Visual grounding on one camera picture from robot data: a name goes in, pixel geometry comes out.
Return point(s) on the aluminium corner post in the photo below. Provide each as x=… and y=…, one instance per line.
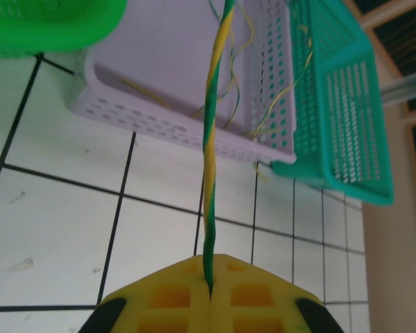
x=409, y=86

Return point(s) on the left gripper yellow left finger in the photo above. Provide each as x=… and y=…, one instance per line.
x=166, y=305

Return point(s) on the lilac plastic basket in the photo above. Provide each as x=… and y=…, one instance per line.
x=159, y=52

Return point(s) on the green plastic basket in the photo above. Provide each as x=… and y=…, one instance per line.
x=38, y=27

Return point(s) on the teal plastic basket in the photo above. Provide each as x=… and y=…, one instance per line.
x=346, y=104

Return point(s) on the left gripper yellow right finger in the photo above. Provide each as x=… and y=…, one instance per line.
x=256, y=305

